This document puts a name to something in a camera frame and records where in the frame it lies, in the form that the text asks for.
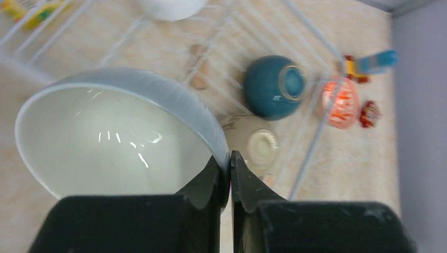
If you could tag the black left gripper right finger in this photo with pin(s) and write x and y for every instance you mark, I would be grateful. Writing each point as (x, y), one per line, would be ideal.
(263, 221)

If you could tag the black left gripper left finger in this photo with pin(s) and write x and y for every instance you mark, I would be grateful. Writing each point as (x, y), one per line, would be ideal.
(187, 221)

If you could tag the large white bowl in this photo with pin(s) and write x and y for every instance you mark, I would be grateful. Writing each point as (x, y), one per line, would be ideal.
(117, 131)

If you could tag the white orange pattern bowl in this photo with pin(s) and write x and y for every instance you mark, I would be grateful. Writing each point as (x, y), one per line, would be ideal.
(344, 110)

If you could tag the small wooden block under rack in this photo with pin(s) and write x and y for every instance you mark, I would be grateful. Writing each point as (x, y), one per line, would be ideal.
(199, 79)

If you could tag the light wooden block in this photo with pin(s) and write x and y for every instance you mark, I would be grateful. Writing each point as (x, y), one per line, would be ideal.
(269, 180)

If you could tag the beige flower pattern bowl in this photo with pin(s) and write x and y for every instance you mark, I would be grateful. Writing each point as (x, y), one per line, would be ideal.
(254, 138)

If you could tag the dark teal bowl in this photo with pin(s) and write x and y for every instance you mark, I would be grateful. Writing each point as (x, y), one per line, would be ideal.
(274, 87)

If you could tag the colourful toy block car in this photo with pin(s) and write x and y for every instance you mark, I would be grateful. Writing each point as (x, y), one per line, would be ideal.
(360, 70)

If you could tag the small white bowl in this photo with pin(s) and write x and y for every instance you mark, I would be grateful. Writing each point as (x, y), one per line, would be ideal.
(171, 10)

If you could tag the yellow owl card box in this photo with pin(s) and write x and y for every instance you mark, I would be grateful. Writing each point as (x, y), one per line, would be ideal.
(33, 13)

